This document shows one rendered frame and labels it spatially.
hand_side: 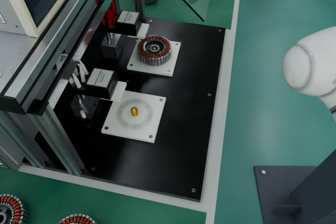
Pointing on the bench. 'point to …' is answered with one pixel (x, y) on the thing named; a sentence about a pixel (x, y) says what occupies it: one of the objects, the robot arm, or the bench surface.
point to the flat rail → (78, 50)
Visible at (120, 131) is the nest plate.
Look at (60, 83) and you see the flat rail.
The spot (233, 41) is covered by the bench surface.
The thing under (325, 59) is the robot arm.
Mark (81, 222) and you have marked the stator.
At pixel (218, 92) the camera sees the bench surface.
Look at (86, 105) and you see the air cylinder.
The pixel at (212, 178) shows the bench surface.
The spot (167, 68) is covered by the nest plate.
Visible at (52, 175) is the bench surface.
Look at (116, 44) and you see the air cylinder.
